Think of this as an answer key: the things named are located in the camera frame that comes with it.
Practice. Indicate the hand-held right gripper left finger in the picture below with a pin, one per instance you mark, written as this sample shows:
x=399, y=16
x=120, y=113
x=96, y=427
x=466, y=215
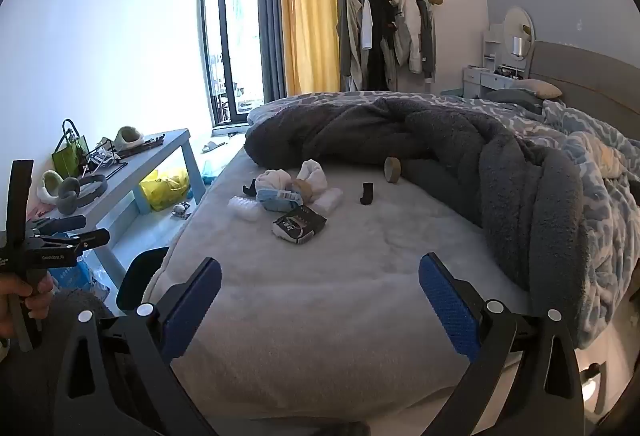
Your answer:
x=192, y=306

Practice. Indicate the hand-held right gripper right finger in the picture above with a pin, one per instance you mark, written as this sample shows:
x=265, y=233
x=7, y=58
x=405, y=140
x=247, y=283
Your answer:
x=447, y=303

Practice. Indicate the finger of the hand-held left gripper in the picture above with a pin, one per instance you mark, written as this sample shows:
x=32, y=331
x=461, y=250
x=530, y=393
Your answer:
x=62, y=222
x=90, y=238

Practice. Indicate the white cloth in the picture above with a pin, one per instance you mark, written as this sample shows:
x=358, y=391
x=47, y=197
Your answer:
x=272, y=179
x=312, y=174

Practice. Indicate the person's left hand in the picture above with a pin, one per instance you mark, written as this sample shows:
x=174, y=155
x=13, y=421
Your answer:
x=17, y=298

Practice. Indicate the grey headphones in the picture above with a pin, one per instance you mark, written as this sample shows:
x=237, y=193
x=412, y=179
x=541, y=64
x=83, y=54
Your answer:
x=82, y=191

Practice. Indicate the blue plastic wrapped pack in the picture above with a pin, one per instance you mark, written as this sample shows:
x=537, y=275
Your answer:
x=80, y=276

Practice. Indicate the green tote bag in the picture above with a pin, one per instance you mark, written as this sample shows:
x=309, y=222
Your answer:
x=67, y=156

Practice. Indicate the yellow plastic bag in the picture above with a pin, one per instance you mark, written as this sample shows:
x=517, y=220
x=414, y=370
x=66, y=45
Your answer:
x=165, y=188

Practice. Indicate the small grey floor toy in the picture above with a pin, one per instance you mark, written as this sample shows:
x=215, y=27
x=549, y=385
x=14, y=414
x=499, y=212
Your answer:
x=181, y=210

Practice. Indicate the light blue side table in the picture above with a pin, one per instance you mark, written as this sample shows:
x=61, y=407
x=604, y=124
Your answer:
x=150, y=156

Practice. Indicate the clear plastic packet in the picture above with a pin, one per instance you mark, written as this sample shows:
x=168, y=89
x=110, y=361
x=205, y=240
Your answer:
x=244, y=208

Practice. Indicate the bed with white sheet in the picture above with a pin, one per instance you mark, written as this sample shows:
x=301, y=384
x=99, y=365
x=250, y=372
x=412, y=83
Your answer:
x=310, y=296

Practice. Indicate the grey fleece blanket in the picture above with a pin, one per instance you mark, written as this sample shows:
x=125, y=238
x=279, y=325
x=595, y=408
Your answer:
x=520, y=196

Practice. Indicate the black snack packet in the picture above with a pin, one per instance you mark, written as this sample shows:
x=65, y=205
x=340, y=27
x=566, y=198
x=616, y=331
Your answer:
x=300, y=223

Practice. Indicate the black clip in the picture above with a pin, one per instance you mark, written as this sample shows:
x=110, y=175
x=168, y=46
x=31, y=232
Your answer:
x=366, y=193

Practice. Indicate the teal toy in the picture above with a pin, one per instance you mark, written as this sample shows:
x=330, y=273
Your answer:
x=210, y=170

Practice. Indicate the blue and white packet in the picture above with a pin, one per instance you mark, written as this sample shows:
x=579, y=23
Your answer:
x=282, y=201

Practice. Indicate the brown tape roll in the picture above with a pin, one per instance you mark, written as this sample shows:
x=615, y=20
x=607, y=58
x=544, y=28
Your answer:
x=392, y=170

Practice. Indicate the white floor slipper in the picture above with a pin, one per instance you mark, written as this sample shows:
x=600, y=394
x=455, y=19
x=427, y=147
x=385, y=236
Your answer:
x=214, y=147

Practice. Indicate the white tissue pack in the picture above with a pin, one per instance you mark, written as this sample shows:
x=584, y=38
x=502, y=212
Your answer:
x=329, y=202

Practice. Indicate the blue patterned duvet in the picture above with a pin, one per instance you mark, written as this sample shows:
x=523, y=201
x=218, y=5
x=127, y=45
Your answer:
x=605, y=226

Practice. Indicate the grey pillow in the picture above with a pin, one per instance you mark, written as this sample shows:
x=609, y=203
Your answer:
x=512, y=96

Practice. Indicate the white vanity dresser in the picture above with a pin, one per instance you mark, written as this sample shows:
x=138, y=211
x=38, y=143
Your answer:
x=482, y=79

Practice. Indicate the beige pillow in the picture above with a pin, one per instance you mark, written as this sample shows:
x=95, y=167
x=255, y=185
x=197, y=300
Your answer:
x=542, y=88

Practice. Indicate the glass balcony door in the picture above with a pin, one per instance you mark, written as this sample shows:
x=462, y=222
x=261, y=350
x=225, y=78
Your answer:
x=235, y=31

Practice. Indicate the grey padded headboard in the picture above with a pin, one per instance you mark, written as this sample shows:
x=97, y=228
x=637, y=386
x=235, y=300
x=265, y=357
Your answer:
x=585, y=76

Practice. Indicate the clothes rack with clothes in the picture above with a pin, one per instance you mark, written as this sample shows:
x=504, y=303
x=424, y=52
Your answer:
x=377, y=31

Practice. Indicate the round vanity mirror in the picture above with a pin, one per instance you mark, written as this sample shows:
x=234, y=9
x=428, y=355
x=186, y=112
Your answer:
x=517, y=29

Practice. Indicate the yellow curtain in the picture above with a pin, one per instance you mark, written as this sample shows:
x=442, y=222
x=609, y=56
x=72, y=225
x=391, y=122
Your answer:
x=310, y=6

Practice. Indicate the black picture frame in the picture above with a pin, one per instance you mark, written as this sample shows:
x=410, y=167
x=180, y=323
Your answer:
x=102, y=169

